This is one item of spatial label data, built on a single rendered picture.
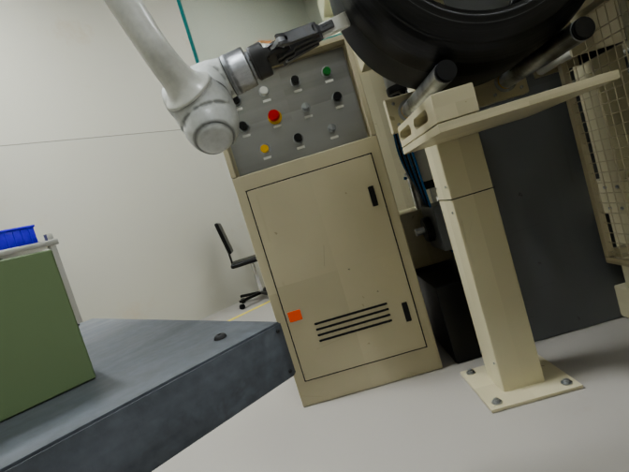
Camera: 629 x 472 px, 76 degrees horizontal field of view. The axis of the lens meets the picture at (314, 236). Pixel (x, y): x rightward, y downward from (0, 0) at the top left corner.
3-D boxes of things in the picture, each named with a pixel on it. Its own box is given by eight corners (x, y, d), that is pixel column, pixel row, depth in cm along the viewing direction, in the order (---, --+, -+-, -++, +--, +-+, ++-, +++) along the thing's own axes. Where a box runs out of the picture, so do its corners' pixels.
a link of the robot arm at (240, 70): (225, 65, 96) (247, 53, 96) (241, 99, 97) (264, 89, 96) (214, 50, 87) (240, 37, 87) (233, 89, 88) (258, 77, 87)
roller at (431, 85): (399, 117, 115) (402, 101, 115) (415, 120, 115) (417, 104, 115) (432, 80, 81) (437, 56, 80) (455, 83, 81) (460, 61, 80)
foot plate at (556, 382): (460, 374, 144) (459, 368, 143) (534, 353, 143) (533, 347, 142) (492, 413, 117) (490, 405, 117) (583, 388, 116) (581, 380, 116)
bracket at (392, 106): (391, 135, 118) (382, 102, 118) (525, 94, 117) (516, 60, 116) (393, 133, 115) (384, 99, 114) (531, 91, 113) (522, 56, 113)
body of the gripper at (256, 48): (241, 42, 87) (280, 22, 87) (247, 56, 96) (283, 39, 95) (255, 74, 88) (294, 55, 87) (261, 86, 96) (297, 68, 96)
